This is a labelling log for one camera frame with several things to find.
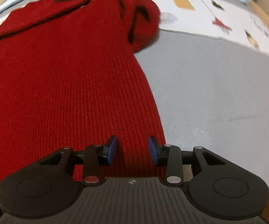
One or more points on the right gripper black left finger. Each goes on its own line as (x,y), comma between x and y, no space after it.
(53,183)

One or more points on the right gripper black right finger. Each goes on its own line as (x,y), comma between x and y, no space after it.
(213,184)

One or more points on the dark red knit sweater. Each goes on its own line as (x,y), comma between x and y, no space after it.
(69,78)

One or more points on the grey printed bed sheet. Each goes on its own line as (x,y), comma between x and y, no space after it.
(212,93)

